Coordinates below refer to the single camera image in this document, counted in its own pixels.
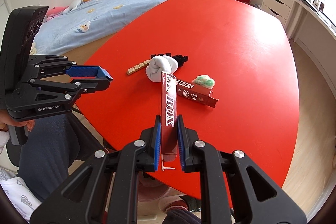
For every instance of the person's right leg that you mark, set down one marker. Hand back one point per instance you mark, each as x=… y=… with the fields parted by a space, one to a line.
x=181 y=217

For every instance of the red table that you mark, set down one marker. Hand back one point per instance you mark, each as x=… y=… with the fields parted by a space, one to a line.
x=223 y=43

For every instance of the pink plush toy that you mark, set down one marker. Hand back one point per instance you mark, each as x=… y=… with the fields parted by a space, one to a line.
x=55 y=12

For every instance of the pink round bin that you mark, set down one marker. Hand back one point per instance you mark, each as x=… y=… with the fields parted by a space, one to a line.
x=155 y=192

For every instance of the open red cardboard box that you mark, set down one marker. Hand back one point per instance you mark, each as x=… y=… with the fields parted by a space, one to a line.
x=191 y=94

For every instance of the long red cardboard box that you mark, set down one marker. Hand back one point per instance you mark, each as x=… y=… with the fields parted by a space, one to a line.
x=168 y=108

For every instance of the person's left leg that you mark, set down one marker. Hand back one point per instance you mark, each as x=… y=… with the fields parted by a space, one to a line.
x=52 y=148

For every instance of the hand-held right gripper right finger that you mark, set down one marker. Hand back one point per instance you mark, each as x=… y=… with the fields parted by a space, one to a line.
x=181 y=145

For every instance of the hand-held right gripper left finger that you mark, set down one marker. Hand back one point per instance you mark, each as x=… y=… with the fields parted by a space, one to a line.
x=157 y=142

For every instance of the person's left hand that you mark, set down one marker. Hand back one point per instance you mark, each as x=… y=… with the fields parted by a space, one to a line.
x=4 y=121

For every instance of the dark grey slipper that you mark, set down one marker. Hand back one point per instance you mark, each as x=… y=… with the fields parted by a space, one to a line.
x=193 y=203

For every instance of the person's leg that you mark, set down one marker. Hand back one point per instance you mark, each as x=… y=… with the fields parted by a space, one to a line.
x=181 y=217
x=52 y=148

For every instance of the green and white fluffy ball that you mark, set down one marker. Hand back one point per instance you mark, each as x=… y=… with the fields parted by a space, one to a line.
x=203 y=81

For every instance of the white desk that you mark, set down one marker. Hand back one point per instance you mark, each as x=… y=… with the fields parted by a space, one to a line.
x=315 y=16

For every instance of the black sock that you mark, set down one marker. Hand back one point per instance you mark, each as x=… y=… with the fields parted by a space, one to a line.
x=181 y=58

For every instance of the bed with blue sheet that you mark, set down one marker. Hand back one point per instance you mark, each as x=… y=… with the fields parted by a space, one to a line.
x=118 y=3

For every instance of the maroon slipper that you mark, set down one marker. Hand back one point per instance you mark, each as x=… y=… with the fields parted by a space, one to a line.
x=176 y=207

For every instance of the white goose plush toy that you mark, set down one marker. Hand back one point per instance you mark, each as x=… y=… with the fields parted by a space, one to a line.
x=76 y=2

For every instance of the white patterned clothing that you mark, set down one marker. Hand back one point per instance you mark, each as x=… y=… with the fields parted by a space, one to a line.
x=18 y=195

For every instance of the white rolled sock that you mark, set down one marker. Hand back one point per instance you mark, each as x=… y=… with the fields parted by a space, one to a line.
x=160 y=65

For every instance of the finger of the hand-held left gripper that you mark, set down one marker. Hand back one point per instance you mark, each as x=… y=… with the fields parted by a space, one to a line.
x=86 y=71
x=92 y=84

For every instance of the person's left forearm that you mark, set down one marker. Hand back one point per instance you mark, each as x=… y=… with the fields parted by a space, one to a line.
x=3 y=141

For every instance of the beige segmented strip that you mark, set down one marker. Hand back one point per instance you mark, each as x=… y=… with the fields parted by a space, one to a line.
x=136 y=67

